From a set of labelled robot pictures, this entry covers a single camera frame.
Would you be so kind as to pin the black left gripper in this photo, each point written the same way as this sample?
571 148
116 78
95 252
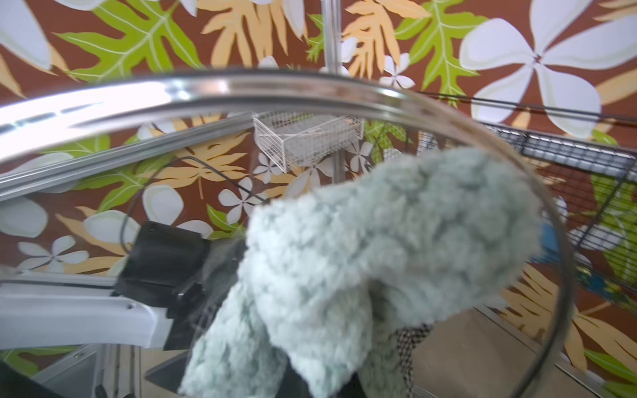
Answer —
197 303

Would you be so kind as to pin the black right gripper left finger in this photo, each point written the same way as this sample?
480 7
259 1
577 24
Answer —
293 385

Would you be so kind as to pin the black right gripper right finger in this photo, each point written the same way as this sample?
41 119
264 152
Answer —
352 389

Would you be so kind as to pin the light green fluffy cloth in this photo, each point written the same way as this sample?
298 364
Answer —
328 276

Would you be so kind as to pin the glass lid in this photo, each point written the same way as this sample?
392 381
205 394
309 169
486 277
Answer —
36 124

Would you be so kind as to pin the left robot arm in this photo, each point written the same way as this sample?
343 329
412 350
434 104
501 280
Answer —
138 326

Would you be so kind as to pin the blue object in basket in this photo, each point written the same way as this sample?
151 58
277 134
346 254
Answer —
550 249

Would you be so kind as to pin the white wire basket left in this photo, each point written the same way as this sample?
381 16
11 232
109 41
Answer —
298 139

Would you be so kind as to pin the black wire basket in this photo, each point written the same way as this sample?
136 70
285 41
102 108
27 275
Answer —
594 185

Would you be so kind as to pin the aluminium frame post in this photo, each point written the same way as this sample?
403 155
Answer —
331 13

